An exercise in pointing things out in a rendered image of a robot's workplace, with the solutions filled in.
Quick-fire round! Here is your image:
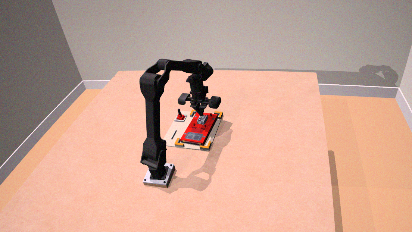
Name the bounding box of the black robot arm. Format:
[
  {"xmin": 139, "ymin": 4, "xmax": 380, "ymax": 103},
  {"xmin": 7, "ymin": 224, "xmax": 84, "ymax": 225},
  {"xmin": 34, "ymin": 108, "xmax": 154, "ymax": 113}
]
[{"xmin": 139, "ymin": 59, "xmax": 213, "ymax": 180}]

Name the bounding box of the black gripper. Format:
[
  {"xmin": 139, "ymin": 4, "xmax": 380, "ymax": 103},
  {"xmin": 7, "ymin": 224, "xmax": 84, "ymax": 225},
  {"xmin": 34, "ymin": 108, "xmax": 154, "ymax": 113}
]
[{"xmin": 178, "ymin": 85, "xmax": 221, "ymax": 116}]

